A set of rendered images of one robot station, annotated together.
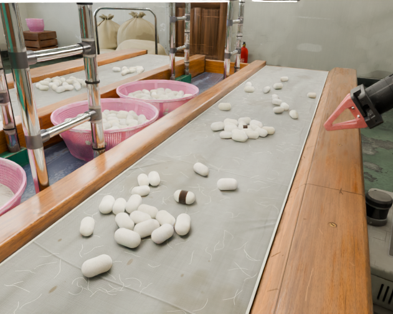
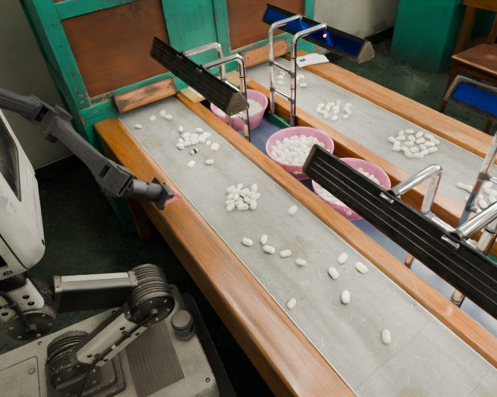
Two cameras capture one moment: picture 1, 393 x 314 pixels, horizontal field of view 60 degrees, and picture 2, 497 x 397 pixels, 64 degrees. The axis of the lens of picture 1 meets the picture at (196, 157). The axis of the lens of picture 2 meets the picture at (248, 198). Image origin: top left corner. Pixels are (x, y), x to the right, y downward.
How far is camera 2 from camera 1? 1.83 m
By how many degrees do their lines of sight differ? 97
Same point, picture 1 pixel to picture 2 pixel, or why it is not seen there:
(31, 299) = (183, 122)
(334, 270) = (131, 159)
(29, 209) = (213, 118)
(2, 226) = (208, 114)
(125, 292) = (169, 134)
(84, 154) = not seen: hidden behind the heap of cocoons
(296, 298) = (134, 149)
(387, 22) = not seen: outside the picture
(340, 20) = not seen: outside the picture
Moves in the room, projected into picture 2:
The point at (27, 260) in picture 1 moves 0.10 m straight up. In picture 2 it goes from (197, 122) to (193, 102)
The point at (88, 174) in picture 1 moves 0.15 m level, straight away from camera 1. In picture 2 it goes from (225, 131) to (260, 134)
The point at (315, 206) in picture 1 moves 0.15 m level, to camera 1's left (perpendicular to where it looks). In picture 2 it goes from (152, 172) to (178, 151)
